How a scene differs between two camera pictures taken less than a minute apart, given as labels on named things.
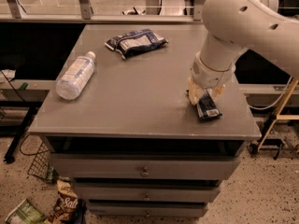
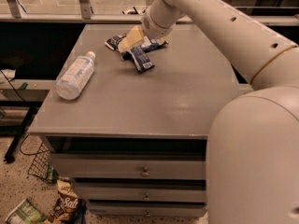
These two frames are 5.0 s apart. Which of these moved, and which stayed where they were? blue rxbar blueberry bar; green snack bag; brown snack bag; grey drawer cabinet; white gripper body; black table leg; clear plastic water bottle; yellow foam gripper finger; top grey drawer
Moved: white gripper body; yellow foam gripper finger; blue rxbar blueberry bar
Stayed: green snack bag; brown snack bag; grey drawer cabinet; black table leg; top grey drawer; clear plastic water bottle
